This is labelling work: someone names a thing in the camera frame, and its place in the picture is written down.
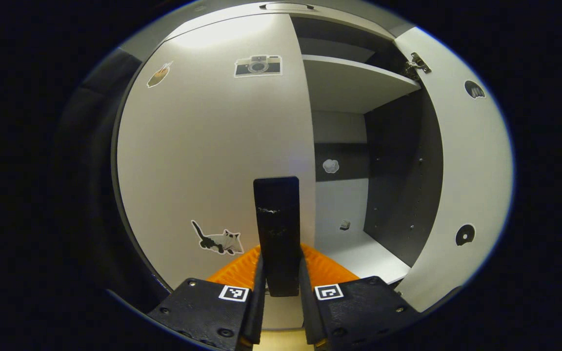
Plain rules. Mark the black backdrop cloth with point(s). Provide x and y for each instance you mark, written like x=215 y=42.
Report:
x=95 y=195

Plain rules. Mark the grey double-door shoe cabinet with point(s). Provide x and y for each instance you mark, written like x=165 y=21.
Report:
x=398 y=185

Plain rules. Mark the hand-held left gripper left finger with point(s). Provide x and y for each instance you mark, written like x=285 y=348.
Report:
x=203 y=307

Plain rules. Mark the metal door hinge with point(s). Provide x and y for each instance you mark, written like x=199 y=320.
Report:
x=417 y=63

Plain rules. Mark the grey cabinet shelf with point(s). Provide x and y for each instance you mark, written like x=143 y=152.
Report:
x=359 y=253
x=349 y=83

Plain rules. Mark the grey cabinet door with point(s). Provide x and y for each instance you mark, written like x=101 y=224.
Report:
x=203 y=146
x=476 y=161

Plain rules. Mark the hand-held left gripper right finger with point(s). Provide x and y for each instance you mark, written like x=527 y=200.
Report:
x=364 y=307

